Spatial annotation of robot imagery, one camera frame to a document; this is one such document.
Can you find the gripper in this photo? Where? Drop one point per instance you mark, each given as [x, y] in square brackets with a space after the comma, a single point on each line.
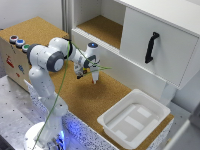
[94, 72]

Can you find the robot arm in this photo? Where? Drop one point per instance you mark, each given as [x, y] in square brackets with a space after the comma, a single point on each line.
[41, 78]

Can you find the white cabinet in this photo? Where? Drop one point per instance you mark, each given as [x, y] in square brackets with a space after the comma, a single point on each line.
[110, 61]

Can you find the white plastic box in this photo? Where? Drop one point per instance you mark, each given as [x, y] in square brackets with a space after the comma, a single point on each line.
[133, 120]

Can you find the green button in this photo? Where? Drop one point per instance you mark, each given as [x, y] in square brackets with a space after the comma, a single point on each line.
[25, 47]

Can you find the wooden drawer box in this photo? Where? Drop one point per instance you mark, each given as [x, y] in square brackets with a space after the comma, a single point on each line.
[33, 30]

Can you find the white sliding door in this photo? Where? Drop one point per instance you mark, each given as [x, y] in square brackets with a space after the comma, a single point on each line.
[166, 50]

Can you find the blue button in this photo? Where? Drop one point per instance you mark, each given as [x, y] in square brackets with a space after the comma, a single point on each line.
[20, 42]

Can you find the red button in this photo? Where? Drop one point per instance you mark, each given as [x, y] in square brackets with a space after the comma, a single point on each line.
[13, 39]

